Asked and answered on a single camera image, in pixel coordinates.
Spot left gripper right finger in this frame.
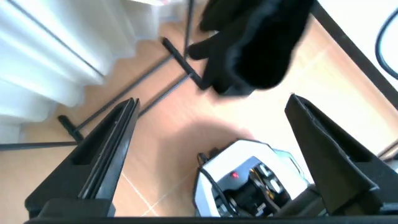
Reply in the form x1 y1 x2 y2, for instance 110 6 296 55
284 93 398 216

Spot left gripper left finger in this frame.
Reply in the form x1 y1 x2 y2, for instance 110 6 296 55
24 97 141 218

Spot black shorts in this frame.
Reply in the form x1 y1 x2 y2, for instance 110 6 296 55
186 0 315 96

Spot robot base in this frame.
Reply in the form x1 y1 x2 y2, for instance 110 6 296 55
192 139 327 218

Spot black clothes rack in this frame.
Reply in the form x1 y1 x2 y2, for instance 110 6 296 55
0 0 208 152

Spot dark curtain cord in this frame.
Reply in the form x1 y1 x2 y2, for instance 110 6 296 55
7 0 105 77

